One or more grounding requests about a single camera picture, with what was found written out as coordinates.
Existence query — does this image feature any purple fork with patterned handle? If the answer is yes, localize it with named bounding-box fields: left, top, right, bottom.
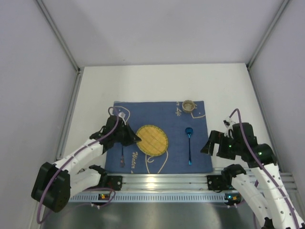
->
left=120, top=146, right=125, bottom=168

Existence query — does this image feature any round yellow woven coaster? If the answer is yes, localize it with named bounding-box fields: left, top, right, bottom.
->
left=136, top=125, right=169, bottom=156

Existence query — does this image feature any blue metallic spoon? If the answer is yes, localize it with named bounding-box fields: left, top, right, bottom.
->
left=185, top=127, right=193, bottom=166

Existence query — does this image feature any blue cloth placemat with fish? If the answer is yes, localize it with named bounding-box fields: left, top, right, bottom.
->
left=105, top=101, right=213, bottom=174

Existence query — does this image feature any speckled ceramic cup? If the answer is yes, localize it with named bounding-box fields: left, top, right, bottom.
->
left=182, top=100, right=196, bottom=114

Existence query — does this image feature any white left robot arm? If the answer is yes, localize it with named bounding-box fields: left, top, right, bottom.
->
left=31, top=112, right=141, bottom=212

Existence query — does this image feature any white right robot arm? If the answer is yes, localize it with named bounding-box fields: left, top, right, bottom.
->
left=201, top=118, right=305, bottom=229

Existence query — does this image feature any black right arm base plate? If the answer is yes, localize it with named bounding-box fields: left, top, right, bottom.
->
left=206, top=170, right=239, bottom=193

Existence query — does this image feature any aluminium front rail frame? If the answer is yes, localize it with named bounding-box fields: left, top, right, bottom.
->
left=69, top=167, right=298, bottom=193

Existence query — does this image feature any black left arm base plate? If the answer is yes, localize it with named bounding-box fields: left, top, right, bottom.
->
left=104, top=175, right=123, bottom=191

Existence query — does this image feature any perforated grey cable duct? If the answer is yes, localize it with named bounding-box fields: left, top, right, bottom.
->
left=69, top=191, right=242, bottom=203

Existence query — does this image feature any left aluminium corner post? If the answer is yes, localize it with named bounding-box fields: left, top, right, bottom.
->
left=35, top=0, right=81, bottom=72

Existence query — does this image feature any aluminium corner post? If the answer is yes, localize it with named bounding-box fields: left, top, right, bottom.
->
left=35, top=0, right=81, bottom=72
left=246, top=0, right=292, bottom=70

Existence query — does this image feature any right aluminium corner post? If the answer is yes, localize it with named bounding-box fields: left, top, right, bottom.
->
left=246, top=0, right=292, bottom=70

